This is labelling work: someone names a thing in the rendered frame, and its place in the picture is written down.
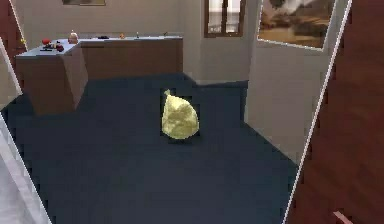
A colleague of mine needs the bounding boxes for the brown kitchen counter cabinet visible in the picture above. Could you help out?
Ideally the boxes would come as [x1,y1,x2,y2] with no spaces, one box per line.
[15,35,184,116]

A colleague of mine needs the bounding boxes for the framed landscape painting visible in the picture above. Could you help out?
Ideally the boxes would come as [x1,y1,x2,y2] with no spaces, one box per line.
[257,0,337,51]

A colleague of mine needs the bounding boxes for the framed wall picture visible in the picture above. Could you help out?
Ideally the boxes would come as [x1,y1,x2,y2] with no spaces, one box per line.
[62,0,107,7]

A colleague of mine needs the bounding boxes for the brown wooden room door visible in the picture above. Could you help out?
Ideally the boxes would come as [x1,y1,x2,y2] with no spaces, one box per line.
[281,0,384,224]

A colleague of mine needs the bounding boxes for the pink door handle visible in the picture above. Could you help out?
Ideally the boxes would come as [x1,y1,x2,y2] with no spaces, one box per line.
[332,210,354,224]

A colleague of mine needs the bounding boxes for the brown framed window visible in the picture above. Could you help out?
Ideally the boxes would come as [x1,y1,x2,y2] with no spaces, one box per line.
[204,0,247,38]

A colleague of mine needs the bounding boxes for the yellow tied garbage bag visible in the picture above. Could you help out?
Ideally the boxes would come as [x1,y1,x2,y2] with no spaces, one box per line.
[161,88,200,140]

